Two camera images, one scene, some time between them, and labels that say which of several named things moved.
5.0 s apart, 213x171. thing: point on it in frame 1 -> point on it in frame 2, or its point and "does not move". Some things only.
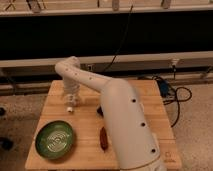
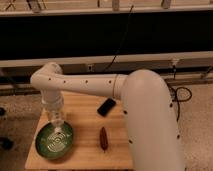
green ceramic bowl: x=54 y=139 does not move
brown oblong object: x=103 y=139 does not move
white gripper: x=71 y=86 -> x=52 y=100
